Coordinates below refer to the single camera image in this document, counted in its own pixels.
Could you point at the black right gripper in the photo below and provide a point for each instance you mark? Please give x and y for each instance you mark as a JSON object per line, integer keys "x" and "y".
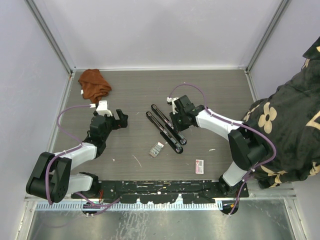
{"x": 177, "y": 127}

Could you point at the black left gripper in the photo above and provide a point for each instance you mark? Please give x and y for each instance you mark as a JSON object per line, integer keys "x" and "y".
{"x": 121, "y": 123}

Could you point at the black stapler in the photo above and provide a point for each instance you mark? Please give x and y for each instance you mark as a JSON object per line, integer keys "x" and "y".
{"x": 181, "y": 139}
{"x": 165, "y": 134}

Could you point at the red white staple box sleeve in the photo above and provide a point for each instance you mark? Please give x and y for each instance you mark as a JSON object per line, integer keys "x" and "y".
{"x": 199, "y": 166}

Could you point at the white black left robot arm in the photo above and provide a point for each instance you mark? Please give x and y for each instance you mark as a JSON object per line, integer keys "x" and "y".
{"x": 51, "y": 177}

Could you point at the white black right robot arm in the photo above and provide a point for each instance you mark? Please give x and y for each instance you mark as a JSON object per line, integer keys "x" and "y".
{"x": 247, "y": 146}

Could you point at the orange-brown cloth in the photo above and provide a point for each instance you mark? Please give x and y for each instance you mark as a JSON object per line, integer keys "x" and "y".
{"x": 94, "y": 85}

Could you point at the black floral fleece garment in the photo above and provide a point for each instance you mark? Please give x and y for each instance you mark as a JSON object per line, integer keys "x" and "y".
{"x": 290, "y": 118}

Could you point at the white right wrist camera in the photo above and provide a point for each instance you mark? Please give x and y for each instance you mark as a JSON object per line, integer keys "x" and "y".
{"x": 171, "y": 102}

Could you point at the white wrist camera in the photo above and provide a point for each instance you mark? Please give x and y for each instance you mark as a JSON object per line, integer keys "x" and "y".
{"x": 171, "y": 102}
{"x": 103, "y": 108}

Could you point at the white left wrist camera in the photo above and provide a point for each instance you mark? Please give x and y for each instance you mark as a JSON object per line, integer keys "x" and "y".
{"x": 103, "y": 108}

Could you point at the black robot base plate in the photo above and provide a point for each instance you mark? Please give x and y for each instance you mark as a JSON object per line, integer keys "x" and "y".
{"x": 160, "y": 191}

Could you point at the perforated cable duct strip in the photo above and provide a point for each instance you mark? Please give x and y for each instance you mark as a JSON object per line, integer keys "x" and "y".
{"x": 83, "y": 206}

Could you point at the aluminium frame post left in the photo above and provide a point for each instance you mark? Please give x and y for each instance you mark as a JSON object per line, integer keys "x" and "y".
{"x": 49, "y": 35}

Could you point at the aluminium frame post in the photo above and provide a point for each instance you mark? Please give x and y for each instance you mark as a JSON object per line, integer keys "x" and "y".
{"x": 49, "y": 35}
{"x": 280, "y": 10}

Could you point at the aluminium front rail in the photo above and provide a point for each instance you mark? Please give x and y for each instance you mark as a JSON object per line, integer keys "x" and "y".
{"x": 285, "y": 190}

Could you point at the aluminium frame post right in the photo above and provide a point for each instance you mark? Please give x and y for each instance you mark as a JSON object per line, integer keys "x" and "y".
{"x": 280, "y": 10}

